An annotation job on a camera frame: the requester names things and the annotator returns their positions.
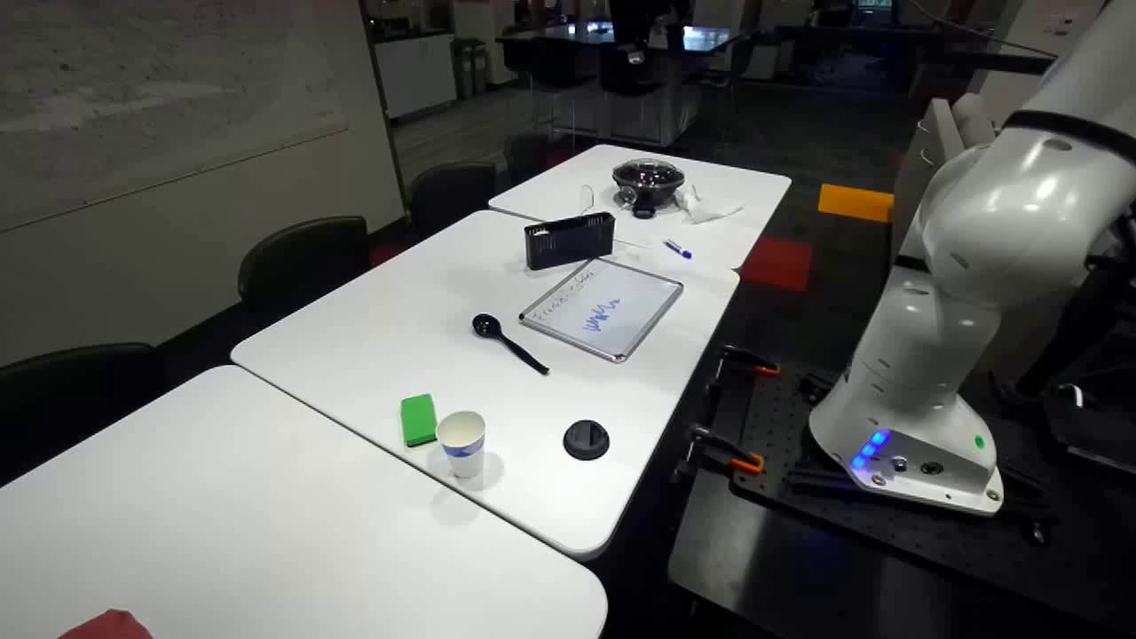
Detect black round cup lid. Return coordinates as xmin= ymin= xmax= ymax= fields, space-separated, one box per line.
xmin=561 ymin=414 xmax=613 ymax=464

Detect white paper coffee cup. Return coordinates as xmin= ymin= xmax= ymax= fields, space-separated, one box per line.
xmin=435 ymin=409 xmax=492 ymax=482

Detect small framed whiteboard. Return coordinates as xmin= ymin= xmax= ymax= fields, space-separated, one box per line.
xmin=513 ymin=257 xmax=689 ymax=367

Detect black rectangular box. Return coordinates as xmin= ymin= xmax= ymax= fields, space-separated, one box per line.
xmin=522 ymin=211 xmax=618 ymax=273

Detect black plastic spoon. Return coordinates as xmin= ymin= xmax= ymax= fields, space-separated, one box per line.
xmin=468 ymin=310 xmax=554 ymax=381

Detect black bowl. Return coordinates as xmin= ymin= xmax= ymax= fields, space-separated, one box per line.
xmin=609 ymin=156 xmax=689 ymax=224

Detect black office chair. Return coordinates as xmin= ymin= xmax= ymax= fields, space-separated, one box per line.
xmin=234 ymin=213 xmax=373 ymax=327
xmin=406 ymin=160 xmax=505 ymax=234
xmin=0 ymin=341 xmax=170 ymax=482

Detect clear plastic wrapper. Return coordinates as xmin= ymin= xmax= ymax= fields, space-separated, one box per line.
xmin=674 ymin=178 xmax=751 ymax=231

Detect green rectangular block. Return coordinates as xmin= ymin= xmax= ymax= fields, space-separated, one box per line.
xmin=399 ymin=392 xmax=440 ymax=451

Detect orange black clamp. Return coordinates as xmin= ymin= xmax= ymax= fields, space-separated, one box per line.
xmin=708 ymin=341 xmax=787 ymax=395
xmin=678 ymin=421 xmax=770 ymax=482

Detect red floor mat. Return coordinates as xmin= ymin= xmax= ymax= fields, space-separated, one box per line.
xmin=738 ymin=234 xmax=815 ymax=297

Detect dark background table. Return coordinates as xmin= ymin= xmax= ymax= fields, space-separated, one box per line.
xmin=492 ymin=14 xmax=738 ymax=152

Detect white background cabinet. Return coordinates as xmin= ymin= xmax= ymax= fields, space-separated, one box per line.
xmin=369 ymin=32 xmax=460 ymax=120

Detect yellow floor mat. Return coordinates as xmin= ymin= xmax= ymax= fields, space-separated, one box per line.
xmin=814 ymin=182 xmax=898 ymax=228

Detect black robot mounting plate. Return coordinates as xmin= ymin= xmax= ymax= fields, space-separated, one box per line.
xmin=667 ymin=341 xmax=1136 ymax=639

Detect red cloth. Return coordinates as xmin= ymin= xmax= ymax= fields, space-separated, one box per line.
xmin=58 ymin=608 xmax=155 ymax=639

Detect large wall whiteboard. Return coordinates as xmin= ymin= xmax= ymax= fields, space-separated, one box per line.
xmin=0 ymin=0 xmax=350 ymax=234

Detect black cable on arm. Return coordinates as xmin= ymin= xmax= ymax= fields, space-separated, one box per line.
xmin=1003 ymin=105 xmax=1136 ymax=167

